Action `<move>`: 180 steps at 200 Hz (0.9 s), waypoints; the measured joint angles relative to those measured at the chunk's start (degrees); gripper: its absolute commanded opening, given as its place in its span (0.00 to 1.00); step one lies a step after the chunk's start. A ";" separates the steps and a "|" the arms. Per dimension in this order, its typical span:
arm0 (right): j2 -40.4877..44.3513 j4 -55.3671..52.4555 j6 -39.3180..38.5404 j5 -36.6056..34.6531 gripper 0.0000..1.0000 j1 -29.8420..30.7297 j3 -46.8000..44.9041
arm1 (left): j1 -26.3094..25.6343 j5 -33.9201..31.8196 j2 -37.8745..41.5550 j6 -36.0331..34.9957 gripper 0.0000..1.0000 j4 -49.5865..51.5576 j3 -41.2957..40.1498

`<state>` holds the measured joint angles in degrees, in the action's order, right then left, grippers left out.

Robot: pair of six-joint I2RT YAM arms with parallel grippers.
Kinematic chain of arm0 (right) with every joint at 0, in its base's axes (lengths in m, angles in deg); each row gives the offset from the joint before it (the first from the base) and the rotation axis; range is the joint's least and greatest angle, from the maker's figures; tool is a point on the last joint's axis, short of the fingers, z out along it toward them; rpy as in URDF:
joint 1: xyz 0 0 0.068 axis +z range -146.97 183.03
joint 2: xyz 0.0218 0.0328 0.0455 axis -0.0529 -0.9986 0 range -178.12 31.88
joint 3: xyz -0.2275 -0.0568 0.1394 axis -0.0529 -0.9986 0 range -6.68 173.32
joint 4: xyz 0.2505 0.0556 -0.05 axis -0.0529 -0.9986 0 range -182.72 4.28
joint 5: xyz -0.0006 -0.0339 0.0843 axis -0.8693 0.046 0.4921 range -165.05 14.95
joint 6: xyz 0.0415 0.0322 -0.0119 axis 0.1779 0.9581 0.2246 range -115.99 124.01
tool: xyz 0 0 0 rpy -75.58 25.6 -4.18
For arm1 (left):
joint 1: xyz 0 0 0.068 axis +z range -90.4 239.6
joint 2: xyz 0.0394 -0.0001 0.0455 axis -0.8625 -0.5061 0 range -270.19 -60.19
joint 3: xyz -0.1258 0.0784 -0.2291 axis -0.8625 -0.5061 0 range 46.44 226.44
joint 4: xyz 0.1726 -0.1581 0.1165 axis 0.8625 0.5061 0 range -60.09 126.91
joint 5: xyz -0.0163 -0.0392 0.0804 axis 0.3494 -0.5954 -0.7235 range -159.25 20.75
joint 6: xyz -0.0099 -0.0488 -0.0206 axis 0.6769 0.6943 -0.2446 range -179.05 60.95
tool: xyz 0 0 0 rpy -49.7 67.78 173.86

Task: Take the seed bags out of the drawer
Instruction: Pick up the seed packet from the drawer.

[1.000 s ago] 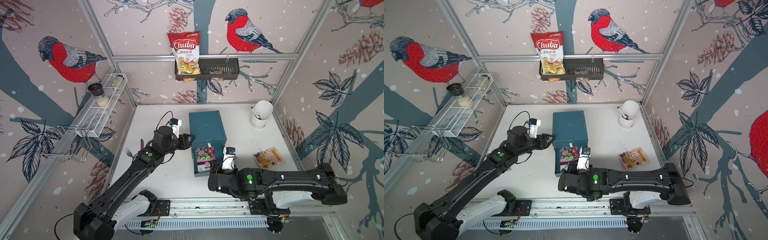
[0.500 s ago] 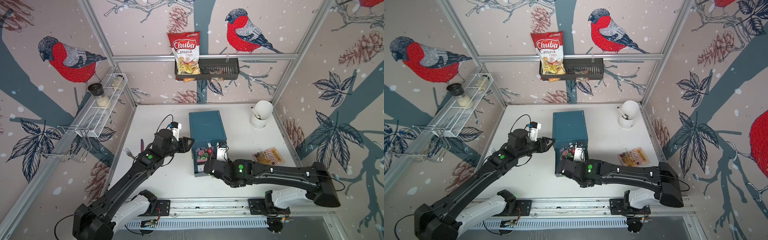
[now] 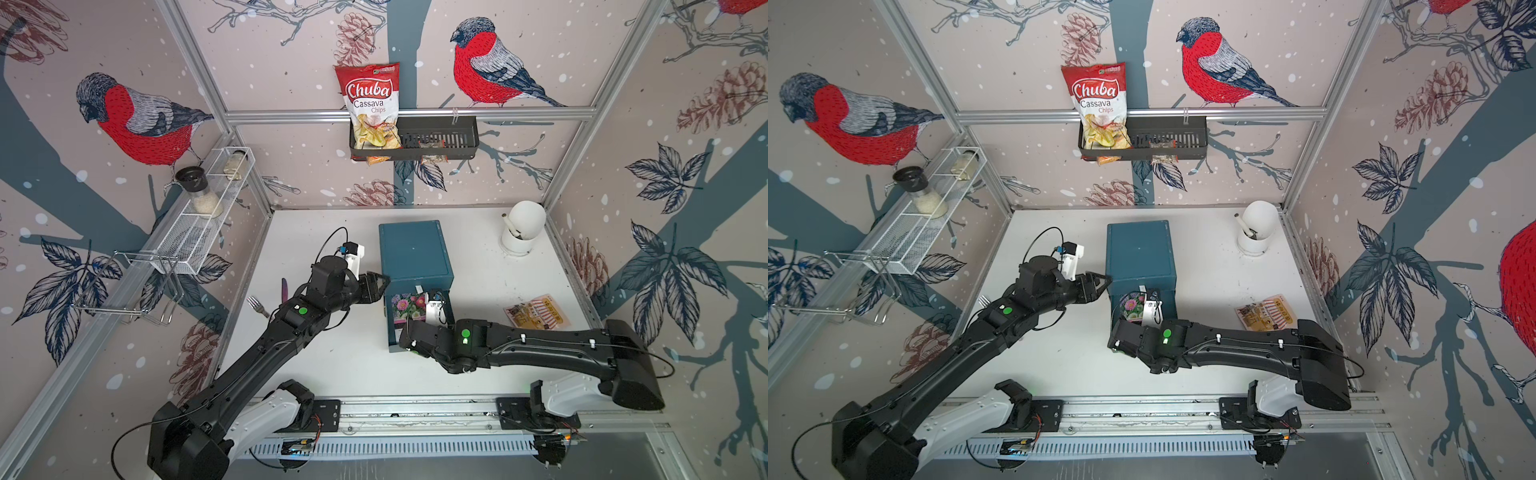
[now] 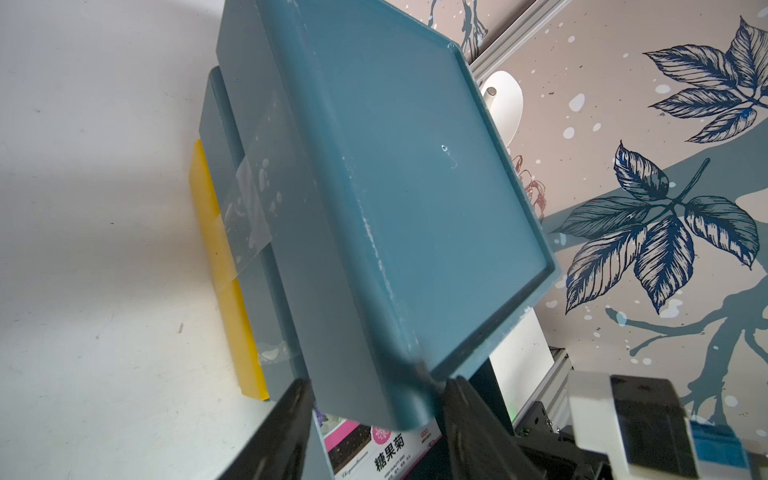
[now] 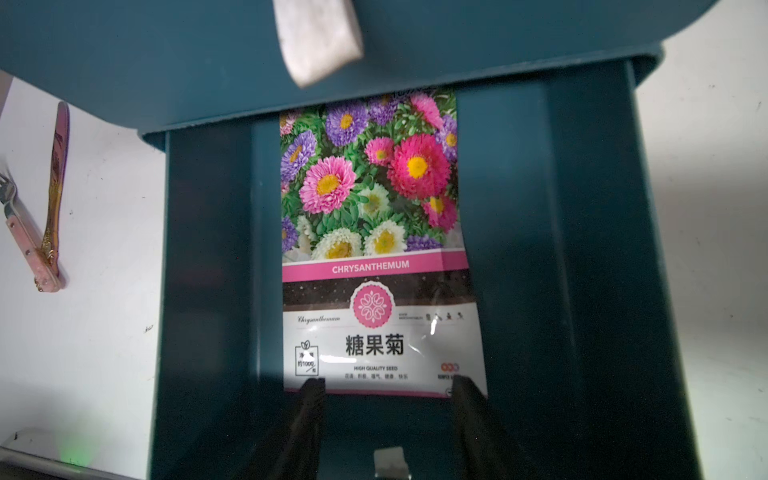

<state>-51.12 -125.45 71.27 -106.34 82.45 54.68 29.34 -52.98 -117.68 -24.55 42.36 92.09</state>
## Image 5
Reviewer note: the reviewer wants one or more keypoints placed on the chrysanthemum seed bag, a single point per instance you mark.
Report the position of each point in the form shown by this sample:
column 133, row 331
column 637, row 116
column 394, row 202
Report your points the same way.
column 377, row 292

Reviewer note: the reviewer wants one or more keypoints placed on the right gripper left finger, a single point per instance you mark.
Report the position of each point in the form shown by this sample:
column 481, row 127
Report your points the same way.
column 281, row 428

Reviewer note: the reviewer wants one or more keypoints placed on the silver fork pink handle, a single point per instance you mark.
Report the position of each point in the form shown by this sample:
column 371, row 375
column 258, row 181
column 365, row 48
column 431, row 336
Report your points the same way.
column 45, row 279

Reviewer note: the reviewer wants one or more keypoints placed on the purple handled knife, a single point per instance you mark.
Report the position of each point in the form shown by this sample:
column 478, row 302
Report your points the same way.
column 60, row 147

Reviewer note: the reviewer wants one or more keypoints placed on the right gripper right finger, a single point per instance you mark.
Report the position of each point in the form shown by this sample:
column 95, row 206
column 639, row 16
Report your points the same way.
column 480, row 438

